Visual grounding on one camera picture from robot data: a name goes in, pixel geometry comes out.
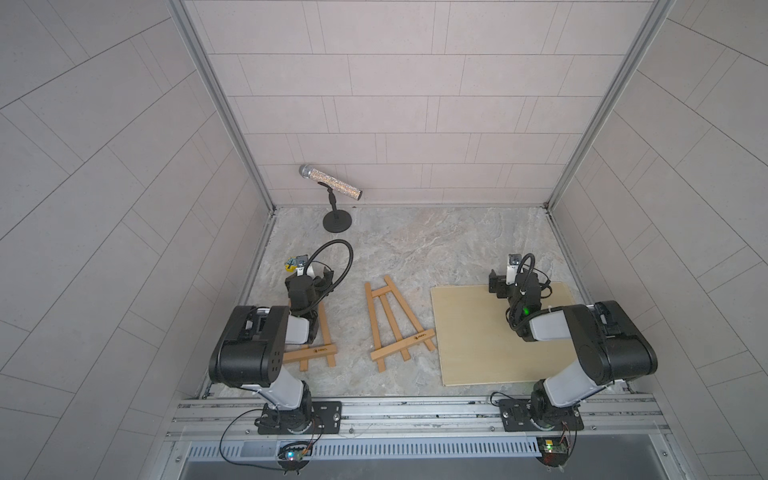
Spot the wooden easel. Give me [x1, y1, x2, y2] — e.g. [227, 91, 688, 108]
[283, 302, 338, 373]
[364, 275, 437, 373]

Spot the plywood board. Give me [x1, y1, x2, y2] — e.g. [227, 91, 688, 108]
[431, 285, 576, 387]

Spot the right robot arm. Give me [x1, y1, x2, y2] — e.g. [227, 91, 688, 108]
[489, 266, 658, 432]

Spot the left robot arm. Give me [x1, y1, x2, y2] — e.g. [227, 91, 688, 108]
[209, 267, 341, 435]

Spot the glitter microphone on stand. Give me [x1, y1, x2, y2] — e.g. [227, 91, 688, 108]
[299, 164, 363, 233]

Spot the right circuit board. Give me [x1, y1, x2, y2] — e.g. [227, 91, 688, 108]
[537, 437, 571, 468]

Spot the circuit board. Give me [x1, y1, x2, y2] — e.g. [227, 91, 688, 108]
[537, 437, 571, 468]
[277, 442, 311, 474]

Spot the left circuit board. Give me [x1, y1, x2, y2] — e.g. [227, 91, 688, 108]
[277, 442, 311, 474]

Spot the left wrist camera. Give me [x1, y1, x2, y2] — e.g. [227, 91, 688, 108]
[295, 255, 316, 277]

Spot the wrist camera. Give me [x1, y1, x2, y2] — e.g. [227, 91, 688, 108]
[295, 255, 316, 277]
[506, 254, 522, 285]

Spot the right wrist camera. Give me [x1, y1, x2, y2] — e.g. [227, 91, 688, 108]
[506, 254, 522, 285]

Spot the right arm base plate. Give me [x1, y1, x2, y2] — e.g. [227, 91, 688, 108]
[497, 397, 584, 432]

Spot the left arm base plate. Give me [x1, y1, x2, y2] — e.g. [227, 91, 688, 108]
[254, 400, 343, 435]

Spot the aluminium mounting rail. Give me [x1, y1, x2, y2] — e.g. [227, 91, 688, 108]
[160, 394, 671, 441]

